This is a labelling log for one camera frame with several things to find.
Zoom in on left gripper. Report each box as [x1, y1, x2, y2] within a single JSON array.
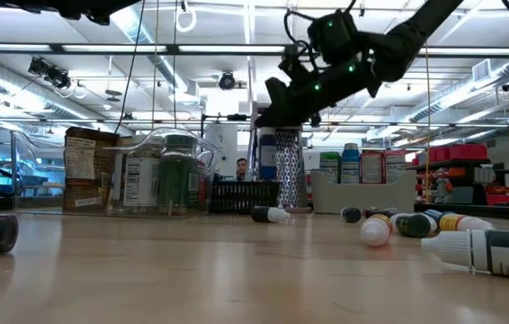
[[56, 0, 143, 26]]

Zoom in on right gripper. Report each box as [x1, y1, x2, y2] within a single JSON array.
[[256, 56, 384, 129]]

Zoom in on green cereal box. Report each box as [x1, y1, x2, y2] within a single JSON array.
[[318, 151, 343, 185]]

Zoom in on blue Rice Krispies cereal box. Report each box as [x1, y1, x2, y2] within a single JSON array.
[[342, 142, 362, 185]]

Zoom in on black plastic lattice basket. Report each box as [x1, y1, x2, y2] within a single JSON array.
[[208, 180, 281, 215]]

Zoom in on red Froot Loops cereal box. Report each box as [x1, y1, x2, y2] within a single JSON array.
[[360, 150, 384, 185], [382, 149, 408, 185]]

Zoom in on black small dropper bottle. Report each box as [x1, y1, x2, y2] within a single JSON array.
[[340, 206, 363, 224], [250, 205, 292, 224]]

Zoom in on green spice jar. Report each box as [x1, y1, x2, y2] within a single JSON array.
[[157, 133, 201, 215]]

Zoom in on clear plastic bin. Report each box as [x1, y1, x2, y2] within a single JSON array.
[[9, 126, 220, 221]]

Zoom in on white-lid spice jar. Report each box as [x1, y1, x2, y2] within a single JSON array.
[[121, 143, 162, 213]]

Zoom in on brown spice pouch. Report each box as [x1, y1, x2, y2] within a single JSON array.
[[62, 126, 121, 212]]

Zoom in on white cylindrical tank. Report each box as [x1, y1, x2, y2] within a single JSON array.
[[203, 122, 239, 180]]

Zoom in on black spotlight cluster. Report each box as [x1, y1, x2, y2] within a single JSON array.
[[27, 56, 72, 90]]

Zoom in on person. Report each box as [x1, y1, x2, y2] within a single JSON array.
[[235, 157, 249, 183]]

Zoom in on white plastic bin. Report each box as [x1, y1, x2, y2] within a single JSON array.
[[309, 169, 417, 215]]

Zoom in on yellow small dropper bottle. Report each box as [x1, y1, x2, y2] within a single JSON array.
[[360, 213, 394, 248]]

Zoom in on bin rack red grey bins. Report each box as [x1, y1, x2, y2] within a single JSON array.
[[410, 142, 509, 207]]

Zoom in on orange small dropper bottle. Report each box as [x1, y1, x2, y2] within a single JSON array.
[[437, 212, 495, 233]]

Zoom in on black overhead camera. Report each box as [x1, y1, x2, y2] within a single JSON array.
[[217, 70, 237, 92]]

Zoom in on thin black cable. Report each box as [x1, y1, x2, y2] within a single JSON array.
[[113, 0, 147, 135]]

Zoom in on metal box grater pink handle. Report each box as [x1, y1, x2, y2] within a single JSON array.
[[248, 102, 313, 214]]

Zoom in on white hanging ring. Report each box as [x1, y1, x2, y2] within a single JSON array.
[[174, 4, 198, 34]]

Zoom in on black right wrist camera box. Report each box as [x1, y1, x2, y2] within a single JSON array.
[[306, 8, 360, 65]]

